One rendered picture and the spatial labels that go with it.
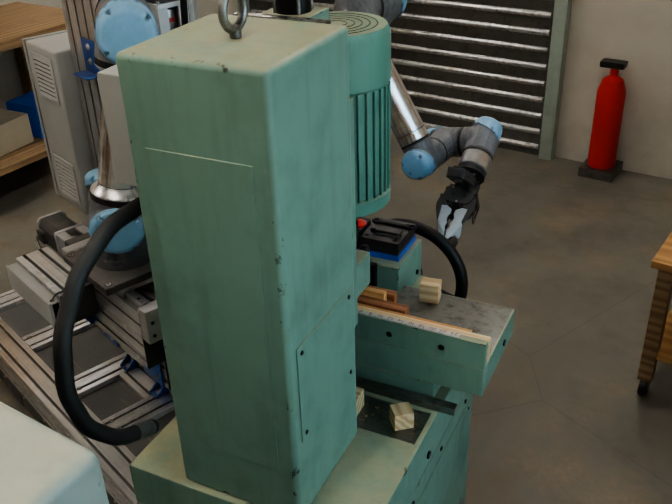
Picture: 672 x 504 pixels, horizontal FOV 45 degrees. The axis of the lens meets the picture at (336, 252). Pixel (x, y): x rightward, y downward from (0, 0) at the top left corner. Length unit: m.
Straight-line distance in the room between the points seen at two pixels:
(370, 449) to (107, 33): 0.91
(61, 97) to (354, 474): 1.34
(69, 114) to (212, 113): 1.33
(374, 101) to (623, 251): 2.57
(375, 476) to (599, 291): 2.18
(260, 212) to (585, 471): 1.79
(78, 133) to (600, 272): 2.21
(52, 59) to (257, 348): 1.32
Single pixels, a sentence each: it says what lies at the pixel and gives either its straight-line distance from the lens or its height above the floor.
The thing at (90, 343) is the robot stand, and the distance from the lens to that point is 2.83.
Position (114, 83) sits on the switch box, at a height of 1.47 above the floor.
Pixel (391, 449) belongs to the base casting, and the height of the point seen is 0.80.
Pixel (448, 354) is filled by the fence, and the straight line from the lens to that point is 1.45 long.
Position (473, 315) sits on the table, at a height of 0.90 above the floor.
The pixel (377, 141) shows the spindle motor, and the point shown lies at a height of 1.29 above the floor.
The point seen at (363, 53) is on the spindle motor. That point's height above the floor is 1.44.
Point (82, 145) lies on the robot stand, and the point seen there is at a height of 0.97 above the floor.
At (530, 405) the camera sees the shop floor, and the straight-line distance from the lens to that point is 2.79.
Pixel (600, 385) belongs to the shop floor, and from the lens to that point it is 2.93.
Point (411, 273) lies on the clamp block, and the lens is 1.69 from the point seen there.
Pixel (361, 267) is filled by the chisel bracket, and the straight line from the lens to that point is 1.49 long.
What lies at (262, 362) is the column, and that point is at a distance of 1.13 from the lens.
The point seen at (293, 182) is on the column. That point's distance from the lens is 1.01.
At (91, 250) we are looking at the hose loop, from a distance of 1.10.
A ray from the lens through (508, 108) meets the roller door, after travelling 4.61.
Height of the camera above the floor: 1.79
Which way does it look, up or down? 30 degrees down
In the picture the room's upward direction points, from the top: 2 degrees counter-clockwise
